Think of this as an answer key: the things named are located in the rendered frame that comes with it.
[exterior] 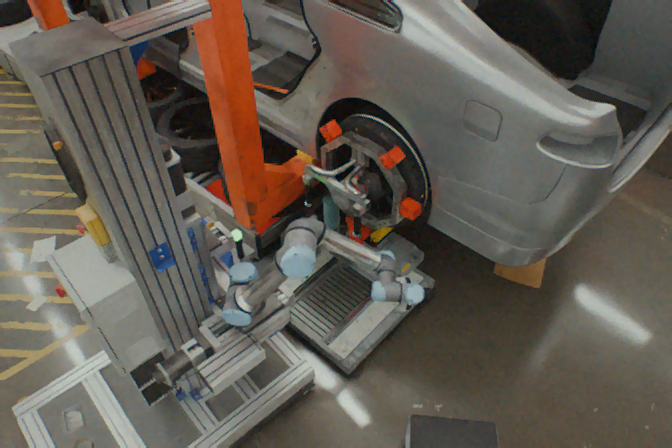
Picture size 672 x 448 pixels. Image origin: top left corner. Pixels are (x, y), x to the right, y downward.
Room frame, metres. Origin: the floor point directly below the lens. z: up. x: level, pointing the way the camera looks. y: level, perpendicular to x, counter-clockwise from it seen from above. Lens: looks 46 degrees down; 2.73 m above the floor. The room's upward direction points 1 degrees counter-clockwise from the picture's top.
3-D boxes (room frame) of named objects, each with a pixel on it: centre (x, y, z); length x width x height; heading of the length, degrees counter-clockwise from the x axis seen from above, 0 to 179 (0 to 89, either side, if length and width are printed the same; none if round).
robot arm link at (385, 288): (1.23, -0.19, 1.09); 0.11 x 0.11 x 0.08; 87
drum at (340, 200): (2.07, -0.09, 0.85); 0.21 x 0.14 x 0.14; 137
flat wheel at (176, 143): (3.24, 0.96, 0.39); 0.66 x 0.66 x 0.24
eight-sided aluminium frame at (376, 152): (2.13, -0.14, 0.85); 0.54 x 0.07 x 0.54; 47
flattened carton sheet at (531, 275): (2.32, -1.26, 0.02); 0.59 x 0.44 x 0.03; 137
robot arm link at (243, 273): (1.37, 0.39, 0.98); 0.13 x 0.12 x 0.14; 177
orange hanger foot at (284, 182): (2.45, 0.26, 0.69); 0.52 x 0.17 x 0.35; 137
